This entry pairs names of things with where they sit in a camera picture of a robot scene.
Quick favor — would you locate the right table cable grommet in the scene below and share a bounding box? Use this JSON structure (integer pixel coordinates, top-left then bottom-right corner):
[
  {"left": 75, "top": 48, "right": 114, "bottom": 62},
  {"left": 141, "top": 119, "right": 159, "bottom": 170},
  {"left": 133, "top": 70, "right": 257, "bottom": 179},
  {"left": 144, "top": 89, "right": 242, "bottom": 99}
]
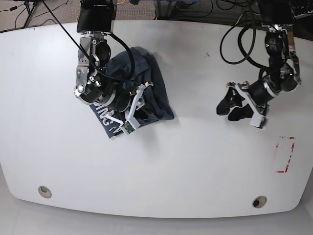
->
[{"left": 252, "top": 196, "right": 267, "bottom": 209}]

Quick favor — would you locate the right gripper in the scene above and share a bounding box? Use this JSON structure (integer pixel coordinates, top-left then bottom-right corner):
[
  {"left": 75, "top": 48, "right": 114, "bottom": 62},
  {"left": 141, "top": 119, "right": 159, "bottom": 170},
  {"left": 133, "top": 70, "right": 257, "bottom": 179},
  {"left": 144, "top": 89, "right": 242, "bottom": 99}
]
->
[{"left": 108, "top": 90, "right": 157, "bottom": 121}]

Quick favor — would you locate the aluminium frame stand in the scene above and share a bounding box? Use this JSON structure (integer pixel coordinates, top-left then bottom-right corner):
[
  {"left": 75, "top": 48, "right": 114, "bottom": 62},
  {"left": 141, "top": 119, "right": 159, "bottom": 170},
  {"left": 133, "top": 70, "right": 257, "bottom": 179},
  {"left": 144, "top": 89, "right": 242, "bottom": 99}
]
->
[{"left": 153, "top": 0, "right": 177, "bottom": 20}]

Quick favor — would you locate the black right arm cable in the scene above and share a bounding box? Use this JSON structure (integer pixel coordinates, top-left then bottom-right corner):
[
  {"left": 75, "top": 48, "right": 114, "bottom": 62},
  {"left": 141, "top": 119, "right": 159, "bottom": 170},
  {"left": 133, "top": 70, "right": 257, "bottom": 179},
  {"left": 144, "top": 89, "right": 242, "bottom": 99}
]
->
[{"left": 43, "top": 0, "right": 136, "bottom": 84}]

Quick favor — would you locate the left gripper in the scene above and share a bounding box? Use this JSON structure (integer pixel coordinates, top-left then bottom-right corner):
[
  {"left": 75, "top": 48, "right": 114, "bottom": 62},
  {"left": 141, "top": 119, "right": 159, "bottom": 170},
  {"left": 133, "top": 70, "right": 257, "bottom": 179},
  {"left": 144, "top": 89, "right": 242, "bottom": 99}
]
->
[{"left": 216, "top": 80, "right": 276, "bottom": 121}]

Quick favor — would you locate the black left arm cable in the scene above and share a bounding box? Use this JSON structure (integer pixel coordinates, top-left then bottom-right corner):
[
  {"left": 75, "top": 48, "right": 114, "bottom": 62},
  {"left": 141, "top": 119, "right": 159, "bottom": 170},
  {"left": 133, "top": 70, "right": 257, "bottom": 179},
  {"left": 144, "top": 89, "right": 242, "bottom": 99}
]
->
[{"left": 220, "top": 0, "right": 272, "bottom": 71}]

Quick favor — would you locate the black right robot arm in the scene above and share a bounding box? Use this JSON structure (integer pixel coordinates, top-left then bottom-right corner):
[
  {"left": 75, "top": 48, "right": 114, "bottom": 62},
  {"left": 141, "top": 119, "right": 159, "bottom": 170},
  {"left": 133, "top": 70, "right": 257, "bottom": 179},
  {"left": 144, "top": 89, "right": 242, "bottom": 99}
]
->
[{"left": 75, "top": 0, "right": 158, "bottom": 125}]

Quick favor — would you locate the dark blue t-shirt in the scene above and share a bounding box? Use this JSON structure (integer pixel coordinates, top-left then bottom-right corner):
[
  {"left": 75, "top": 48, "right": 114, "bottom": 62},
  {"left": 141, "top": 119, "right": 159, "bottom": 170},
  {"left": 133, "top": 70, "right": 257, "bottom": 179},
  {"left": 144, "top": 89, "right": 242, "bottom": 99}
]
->
[{"left": 90, "top": 47, "right": 175, "bottom": 138}]

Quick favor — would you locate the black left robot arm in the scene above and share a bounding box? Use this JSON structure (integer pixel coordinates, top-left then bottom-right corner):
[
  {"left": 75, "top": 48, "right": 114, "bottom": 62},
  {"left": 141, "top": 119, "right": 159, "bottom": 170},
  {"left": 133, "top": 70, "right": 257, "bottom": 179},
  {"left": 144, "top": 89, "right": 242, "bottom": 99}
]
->
[{"left": 216, "top": 0, "right": 301, "bottom": 129}]

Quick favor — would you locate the table cable grommet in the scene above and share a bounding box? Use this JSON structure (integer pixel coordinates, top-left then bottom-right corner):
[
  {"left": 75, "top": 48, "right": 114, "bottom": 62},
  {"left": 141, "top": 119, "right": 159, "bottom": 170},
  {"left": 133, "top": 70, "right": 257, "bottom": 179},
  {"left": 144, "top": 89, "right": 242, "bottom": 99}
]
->
[
  {"left": 38, "top": 186, "right": 52, "bottom": 199},
  {"left": 252, "top": 196, "right": 267, "bottom": 209}
]

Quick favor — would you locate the black tripod leg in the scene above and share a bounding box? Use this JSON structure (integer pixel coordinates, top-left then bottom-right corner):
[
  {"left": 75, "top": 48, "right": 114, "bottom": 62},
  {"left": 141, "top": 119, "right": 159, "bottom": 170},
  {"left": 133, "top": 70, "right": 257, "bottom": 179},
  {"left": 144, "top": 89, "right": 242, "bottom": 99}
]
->
[{"left": 22, "top": 0, "right": 39, "bottom": 29}]

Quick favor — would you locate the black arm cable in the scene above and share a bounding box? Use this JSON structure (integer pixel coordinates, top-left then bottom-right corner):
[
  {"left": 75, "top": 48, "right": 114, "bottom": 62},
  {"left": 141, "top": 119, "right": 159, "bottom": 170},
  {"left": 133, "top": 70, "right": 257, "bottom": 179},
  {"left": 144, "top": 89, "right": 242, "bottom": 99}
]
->
[
  {"left": 43, "top": 0, "right": 136, "bottom": 84},
  {"left": 220, "top": 0, "right": 272, "bottom": 71}
]

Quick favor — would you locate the left table cable grommet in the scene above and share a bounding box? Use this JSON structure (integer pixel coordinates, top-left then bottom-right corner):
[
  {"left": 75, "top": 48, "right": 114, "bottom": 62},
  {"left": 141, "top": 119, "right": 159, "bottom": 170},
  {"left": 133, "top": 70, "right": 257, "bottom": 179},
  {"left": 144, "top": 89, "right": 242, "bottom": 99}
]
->
[{"left": 38, "top": 186, "right": 52, "bottom": 199}]

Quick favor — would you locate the red tape rectangle marking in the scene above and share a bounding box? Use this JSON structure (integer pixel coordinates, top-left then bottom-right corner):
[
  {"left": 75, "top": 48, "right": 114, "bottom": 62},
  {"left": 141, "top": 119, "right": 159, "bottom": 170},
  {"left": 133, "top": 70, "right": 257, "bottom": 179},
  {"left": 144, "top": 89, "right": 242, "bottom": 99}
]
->
[{"left": 273, "top": 137, "right": 296, "bottom": 173}]

